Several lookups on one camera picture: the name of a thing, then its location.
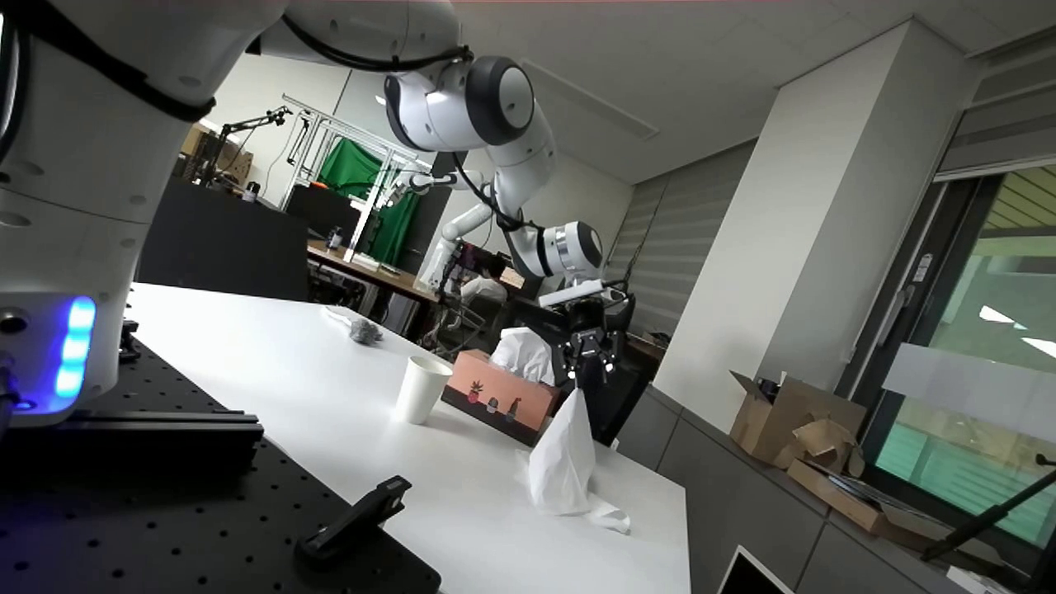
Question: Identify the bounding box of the black camera tripod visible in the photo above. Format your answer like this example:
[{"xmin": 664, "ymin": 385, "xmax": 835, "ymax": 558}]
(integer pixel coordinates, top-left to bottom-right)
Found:
[{"xmin": 920, "ymin": 468, "xmax": 1056, "ymax": 567}]

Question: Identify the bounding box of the black clamp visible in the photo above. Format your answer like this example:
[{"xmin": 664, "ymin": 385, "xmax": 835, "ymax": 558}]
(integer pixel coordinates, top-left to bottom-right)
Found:
[{"xmin": 294, "ymin": 472, "xmax": 415, "ymax": 567}]

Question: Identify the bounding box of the white pulled tissue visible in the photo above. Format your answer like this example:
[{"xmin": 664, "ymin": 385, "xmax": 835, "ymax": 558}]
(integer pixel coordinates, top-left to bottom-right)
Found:
[{"xmin": 525, "ymin": 384, "xmax": 636, "ymax": 537}]

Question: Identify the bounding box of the white tissue in box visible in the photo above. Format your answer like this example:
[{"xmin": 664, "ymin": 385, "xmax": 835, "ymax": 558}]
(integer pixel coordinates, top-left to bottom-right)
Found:
[{"xmin": 490, "ymin": 325, "xmax": 561, "ymax": 388}]

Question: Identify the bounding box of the black partition panel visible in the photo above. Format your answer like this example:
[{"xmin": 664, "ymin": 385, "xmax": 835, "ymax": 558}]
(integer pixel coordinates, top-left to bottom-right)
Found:
[{"xmin": 137, "ymin": 162, "xmax": 315, "ymax": 305}]

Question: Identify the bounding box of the black perforated breadboard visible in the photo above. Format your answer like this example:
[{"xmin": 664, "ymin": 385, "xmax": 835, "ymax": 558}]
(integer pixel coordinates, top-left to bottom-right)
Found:
[{"xmin": 0, "ymin": 327, "xmax": 446, "ymax": 594}]

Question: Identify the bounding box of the white-edged dark panel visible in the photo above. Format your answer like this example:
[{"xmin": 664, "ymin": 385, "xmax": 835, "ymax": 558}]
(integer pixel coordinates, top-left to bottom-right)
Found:
[{"xmin": 717, "ymin": 541, "xmax": 800, "ymax": 594}]

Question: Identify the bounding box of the grey low cabinet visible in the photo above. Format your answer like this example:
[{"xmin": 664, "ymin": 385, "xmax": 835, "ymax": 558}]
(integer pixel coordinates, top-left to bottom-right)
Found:
[{"xmin": 611, "ymin": 384, "xmax": 961, "ymax": 594}]

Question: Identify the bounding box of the black office chair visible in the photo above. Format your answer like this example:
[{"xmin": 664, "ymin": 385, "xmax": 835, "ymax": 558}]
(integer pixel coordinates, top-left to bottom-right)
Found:
[{"xmin": 571, "ymin": 345, "xmax": 653, "ymax": 447}]

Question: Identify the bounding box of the green cloth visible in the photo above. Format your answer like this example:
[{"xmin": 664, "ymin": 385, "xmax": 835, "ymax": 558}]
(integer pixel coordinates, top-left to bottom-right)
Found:
[{"xmin": 315, "ymin": 135, "xmax": 430, "ymax": 270}]

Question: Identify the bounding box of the white-handled grey brush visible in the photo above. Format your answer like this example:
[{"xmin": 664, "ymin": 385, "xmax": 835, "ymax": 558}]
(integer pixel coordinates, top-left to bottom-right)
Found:
[{"xmin": 328, "ymin": 306, "xmax": 386, "ymax": 349}]

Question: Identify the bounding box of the white paper cup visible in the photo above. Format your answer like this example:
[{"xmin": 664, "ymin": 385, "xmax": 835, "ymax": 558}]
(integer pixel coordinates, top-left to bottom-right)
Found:
[{"xmin": 391, "ymin": 353, "xmax": 457, "ymax": 428}]

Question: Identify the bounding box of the brown cardboard box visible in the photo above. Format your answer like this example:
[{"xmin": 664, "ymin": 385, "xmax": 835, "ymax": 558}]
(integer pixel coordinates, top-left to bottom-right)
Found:
[{"xmin": 727, "ymin": 370, "xmax": 875, "ymax": 503}]

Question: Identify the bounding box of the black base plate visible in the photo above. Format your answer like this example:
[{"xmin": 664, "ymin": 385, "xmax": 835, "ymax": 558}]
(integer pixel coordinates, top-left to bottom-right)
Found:
[{"xmin": 0, "ymin": 407, "xmax": 270, "ymax": 479}]

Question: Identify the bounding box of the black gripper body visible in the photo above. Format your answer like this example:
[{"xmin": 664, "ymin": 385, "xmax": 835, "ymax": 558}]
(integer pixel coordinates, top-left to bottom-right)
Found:
[{"xmin": 568, "ymin": 287, "xmax": 639, "ymax": 345}]

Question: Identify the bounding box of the wooden desk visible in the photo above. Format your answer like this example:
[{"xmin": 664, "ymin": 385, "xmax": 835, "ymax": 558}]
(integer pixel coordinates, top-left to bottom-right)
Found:
[{"xmin": 305, "ymin": 238, "xmax": 446, "ymax": 325}]

